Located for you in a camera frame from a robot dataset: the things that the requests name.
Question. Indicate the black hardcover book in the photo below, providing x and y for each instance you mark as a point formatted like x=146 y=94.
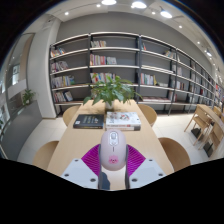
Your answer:
x=88 y=121

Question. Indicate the small green plant on ledge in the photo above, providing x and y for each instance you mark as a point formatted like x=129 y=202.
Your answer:
x=27 y=96

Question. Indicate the pale pink computer mouse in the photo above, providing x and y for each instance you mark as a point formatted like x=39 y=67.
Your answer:
x=113 y=150

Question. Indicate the grey wall bookshelf unit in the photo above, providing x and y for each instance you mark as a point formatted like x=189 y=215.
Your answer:
x=113 y=49

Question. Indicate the green potted plant, white pot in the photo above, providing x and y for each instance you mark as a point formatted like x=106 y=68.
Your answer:
x=111 y=91

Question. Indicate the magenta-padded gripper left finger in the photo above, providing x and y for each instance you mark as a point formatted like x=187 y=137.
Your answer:
x=90 y=161

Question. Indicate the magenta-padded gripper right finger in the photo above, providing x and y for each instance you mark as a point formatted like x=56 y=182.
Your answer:
x=136 y=161

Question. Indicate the white illustrated book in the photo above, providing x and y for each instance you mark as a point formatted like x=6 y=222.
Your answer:
x=122 y=119

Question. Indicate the round-backed wooden chair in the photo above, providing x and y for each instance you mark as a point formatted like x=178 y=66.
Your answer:
x=70 y=115
x=45 y=155
x=175 y=153
x=148 y=114

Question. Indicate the recessed ceiling light group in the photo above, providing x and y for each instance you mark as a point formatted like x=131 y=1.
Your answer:
x=138 y=4

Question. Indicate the light wooden slatted chair group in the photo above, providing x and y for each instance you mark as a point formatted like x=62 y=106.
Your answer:
x=201 y=115

